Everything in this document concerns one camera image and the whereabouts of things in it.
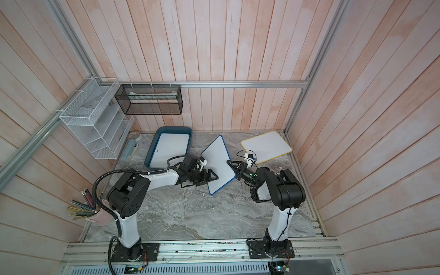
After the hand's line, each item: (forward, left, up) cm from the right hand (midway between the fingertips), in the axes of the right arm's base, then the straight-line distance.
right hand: (226, 165), depth 86 cm
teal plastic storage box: (+34, +38, -8) cm, 51 cm away
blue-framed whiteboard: (+20, +36, -10) cm, 43 cm away
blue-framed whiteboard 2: (+10, +5, -7) cm, 13 cm away
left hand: (-5, +7, -10) cm, 13 cm away
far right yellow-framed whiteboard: (+25, -28, -15) cm, 41 cm away
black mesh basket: (+40, +47, +12) cm, 63 cm away
